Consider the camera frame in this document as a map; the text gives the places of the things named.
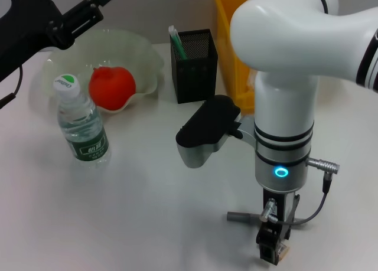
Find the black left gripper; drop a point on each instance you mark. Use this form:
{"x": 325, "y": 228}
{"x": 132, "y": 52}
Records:
{"x": 26, "y": 32}

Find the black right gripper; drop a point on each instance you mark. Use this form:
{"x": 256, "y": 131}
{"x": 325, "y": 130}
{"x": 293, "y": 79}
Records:
{"x": 283, "y": 206}

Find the beige barcode eraser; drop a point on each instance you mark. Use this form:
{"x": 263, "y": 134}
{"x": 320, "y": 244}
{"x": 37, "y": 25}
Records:
{"x": 284, "y": 248}

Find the red tomato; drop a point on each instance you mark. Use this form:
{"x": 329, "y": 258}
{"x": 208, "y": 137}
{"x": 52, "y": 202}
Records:
{"x": 113, "y": 86}

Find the mint green utility knife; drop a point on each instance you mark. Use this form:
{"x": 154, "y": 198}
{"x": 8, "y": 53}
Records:
{"x": 178, "y": 43}

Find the clear green-label water bottle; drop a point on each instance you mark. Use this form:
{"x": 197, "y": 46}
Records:
{"x": 85, "y": 135}

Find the grey marker pen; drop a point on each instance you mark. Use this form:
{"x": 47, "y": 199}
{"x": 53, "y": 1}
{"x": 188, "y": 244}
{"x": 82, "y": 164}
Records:
{"x": 239, "y": 217}

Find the pale green wavy fruit plate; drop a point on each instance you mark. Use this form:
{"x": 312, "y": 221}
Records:
{"x": 118, "y": 46}

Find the black mesh pen holder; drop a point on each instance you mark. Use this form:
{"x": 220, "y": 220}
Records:
{"x": 195, "y": 82}

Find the yellow plastic bin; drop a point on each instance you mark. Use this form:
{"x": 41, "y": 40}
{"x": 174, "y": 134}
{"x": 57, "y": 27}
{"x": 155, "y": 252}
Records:
{"x": 224, "y": 17}

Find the black silver wrist camera housing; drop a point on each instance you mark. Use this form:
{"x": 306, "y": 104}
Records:
{"x": 206, "y": 123}

